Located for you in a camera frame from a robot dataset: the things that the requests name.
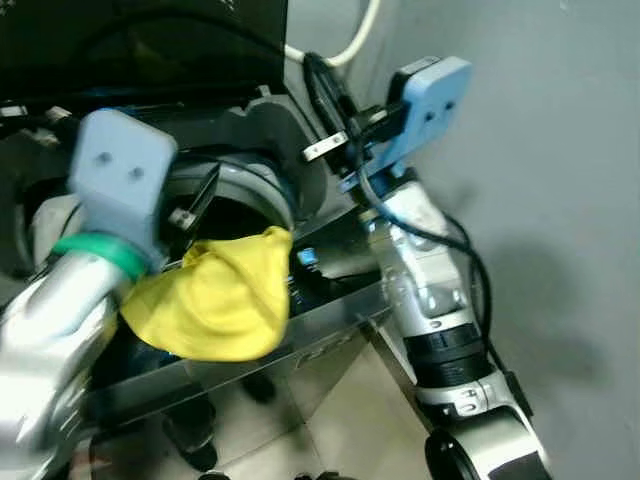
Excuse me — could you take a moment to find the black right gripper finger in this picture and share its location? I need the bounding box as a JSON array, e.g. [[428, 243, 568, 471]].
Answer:
[[302, 133, 353, 164], [303, 53, 353, 133]]

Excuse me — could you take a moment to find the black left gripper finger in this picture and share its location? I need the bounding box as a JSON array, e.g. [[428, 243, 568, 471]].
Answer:
[[168, 163, 224, 233]]

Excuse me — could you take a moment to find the yellow cloth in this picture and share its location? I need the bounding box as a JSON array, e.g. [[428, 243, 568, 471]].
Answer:
[[118, 225, 295, 364]]

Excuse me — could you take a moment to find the grey top-load washing machine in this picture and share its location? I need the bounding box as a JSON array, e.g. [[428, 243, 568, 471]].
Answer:
[[0, 85, 403, 446]]

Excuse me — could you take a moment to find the black washer control panel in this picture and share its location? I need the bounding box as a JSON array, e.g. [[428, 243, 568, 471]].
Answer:
[[285, 235, 386, 306]]

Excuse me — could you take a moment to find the dark transparent washer lid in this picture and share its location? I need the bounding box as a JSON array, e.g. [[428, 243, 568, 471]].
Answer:
[[0, 0, 290, 103]]

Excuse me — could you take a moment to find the washer drum opening ring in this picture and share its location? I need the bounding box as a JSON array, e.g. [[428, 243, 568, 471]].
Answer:
[[28, 150, 303, 263]]

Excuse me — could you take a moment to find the white water hose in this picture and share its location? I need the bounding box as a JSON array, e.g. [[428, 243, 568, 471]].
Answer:
[[284, 0, 383, 70]]

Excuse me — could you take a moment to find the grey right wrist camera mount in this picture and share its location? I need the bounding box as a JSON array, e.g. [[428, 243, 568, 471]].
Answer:
[[340, 57, 474, 193]]

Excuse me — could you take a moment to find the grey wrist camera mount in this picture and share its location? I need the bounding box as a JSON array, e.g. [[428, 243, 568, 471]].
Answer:
[[67, 108, 180, 263], [340, 57, 474, 193]]

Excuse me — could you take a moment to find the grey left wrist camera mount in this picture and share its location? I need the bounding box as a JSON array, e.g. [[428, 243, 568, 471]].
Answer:
[[67, 108, 180, 263]]

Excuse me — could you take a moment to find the green left wrist ring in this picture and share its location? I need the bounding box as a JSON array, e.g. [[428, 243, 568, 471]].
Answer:
[[50, 232, 153, 283]]

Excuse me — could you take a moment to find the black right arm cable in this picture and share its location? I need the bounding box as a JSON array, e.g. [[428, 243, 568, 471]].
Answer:
[[353, 165, 503, 373]]

